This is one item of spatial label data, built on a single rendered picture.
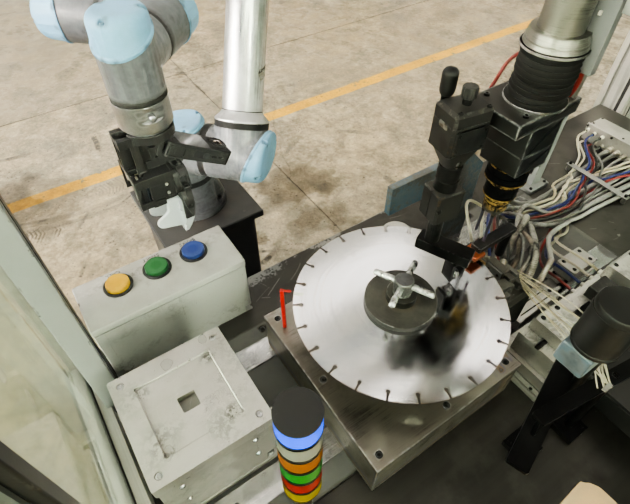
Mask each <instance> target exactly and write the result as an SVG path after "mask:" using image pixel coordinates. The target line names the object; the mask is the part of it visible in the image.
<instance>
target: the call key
mask: <svg viewBox="0 0 630 504"><path fill-rule="evenodd" d="M129 286H130V280H129V278H128V276H126V275H125V274H114V275H112V276H110V277H109V278H108V279H107V280H106V282H105V288H106V290H107V292H108V293H110V294H120V293H122V292H124V291H126V290H127V289H128V288H129Z"/></svg>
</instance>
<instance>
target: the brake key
mask: <svg viewBox="0 0 630 504"><path fill-rule="evenodd" d="M204 251H205V250H204V246H203V244H202V243H201V242H199V241H190V242H187V243H186V244H184V245H183V247H182V254H183V257H185V258H186V259H197V258H199V257H201V256H202V255H203V253H204Z"/></svg>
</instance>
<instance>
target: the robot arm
mask: <svg viewBox="0 0 630 504"><path fill-rule="evenodd" d="M269 1H270V0H226V5H225V35H224V65H223V95H222V109H221V111H220V112H219V113H218V114H217V115H215V117H214V124H211V123H205V122H204V117H203V116H202V114H201V113H199V112H198V111H196V110H192V109H181V110H176V111H172V106H171V102H170V98H169V94H168V89H167V85H166V81H165V77H164V73H163V65H164V64H165V63H166V62H167V61H168V60H169V59H170V58H171V57H172V56H173V55H174V54H175V53H176V52H177V51H178V50H179V48H180V47H181V46H182V45H184V44H186V43H187V42H188V41H189V39H190V37H191V35H192V33H193V32H194V31H195V29H196V28H197V25H198V22H199V11H198V8H197V5H196V3H195V1H194V0H30V12H31V16H32V18H33V19H34V23H35V25H36V27H37V28H38V29H39V31H40V32H41V33H42V34H43V35H45V36H46V37H48V38H50V39H54V40H60V41H66V42H67V43H70V44H73V43H84V44H89V46H90V49H91V52H92V54H93V55H94V57H95V59H96V62H97V65H98V68H99V71H100V74H101V76H102V79H103V82H104V85H105V88H106V91H107V94H108V97H109V99H110V103H111V106H112V109H113V112H114V115H115V117H116V120H117V123H118V126H119V128H116V129H113V130H110V131H108V132H109V135H110V138H111V140H112V143H113V146H114V148H115V151H116V154H117V157H118V160H117V161H118V164H119V167H120V169H121V172H122V175H123V177H124V180H125V183H126V185H127V187H131V186H133V188H134V191H135V194H136V197H137V199H138V200H137V201H138V203H139V204H140V206H141V208H142V211H143V212H144V211H146V210H149V212H150V214H151V215H152V216H162V217H161V218H160V219H159V220H158V226H159V227H160V228H169V227H174V226H178V225H183V227H184V229H185V230H189V229H190V227H191V225H192V223H193V222H194V221H200V220H204V219H207V218H209V217H211V216H213V215H215V214H216V213H218V212H219V211H220V210H221V209H222V207H223V206H224V204H225V201H226V195H225V190H224V187H223V185H222V183H221V182H220V180H219V179H218V178H221V179H228V180H234V181H240V182H241V183H244V182H249V183H260V182H262V181H263V180H264V179H265V178H266V176H267V175H268V173H269V171H270V169H271V166H272V163H273V160H274V156H275V151H276V143H277V141H276V134H275V133H274V132H272V131H271V130H269V121H268V119H267V118H266V117H265V116H264V114H263V97H264V80H265V65H266V48H267V32H268V17H269ZM125 174H126V175H127V177H128V178H129V180H127V178H126V175H125ZM151 197H152V198H151Z"/></svg>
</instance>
